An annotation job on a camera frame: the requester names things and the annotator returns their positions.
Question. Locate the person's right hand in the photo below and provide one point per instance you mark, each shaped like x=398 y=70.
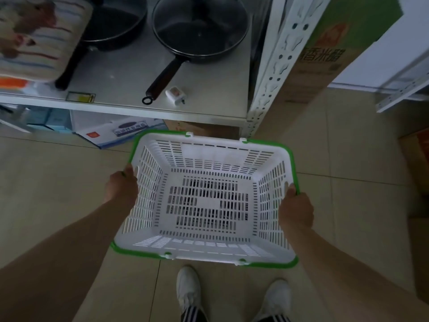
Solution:
x=296 y=211

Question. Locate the person's left hand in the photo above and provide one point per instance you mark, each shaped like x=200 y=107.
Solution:
x=121 y=188

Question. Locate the person's right thumb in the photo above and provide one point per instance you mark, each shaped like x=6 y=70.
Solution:
x=291 y=190

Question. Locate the person's left thumb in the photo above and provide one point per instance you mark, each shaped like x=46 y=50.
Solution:
x=130 y=171

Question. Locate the white green-rimmed shopping basket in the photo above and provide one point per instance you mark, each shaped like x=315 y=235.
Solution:
x=207 y=197

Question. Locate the person's right forearm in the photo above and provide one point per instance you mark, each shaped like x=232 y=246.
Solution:
x=355 y=281

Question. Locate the person's left forearm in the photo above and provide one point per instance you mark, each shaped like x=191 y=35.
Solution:
x=50 y=264

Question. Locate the white and blue product box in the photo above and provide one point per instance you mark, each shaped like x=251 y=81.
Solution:
x=120 y=129

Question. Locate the flat brown cardboard box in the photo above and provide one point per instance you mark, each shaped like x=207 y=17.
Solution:
x=197 y=128

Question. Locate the small white tag device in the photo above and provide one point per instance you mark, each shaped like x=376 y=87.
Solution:
x=175 y=95

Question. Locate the shelf price label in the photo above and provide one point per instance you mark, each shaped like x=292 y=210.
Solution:
x=80 y=97

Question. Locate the white metal shelf unit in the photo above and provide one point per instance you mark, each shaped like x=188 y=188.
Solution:
x=187 y=97

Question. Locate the light blue product box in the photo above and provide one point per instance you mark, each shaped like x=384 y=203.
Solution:
x=50 y=119

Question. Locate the person's right white shoe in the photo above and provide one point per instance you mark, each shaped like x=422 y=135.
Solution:
x=276 y=300

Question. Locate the person's white shoe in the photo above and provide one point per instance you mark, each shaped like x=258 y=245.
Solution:
x=276 y=300
x=189 y=291

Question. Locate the person's left white shoe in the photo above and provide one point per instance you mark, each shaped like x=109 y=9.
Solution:
x=189 y=291

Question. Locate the green and brown cardboard box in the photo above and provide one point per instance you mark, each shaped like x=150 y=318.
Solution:
x=321 y=46

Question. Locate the orange packet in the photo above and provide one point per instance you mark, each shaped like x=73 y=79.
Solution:
x=13 y=83

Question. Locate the black frying pan glass lid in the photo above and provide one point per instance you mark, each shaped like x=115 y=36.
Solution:
x=201 y=26

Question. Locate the striped folded cloth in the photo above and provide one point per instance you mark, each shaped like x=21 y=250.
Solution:
x=37 y=36

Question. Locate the white metal shelf rail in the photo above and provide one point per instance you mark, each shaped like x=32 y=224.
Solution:
x=402 y=87

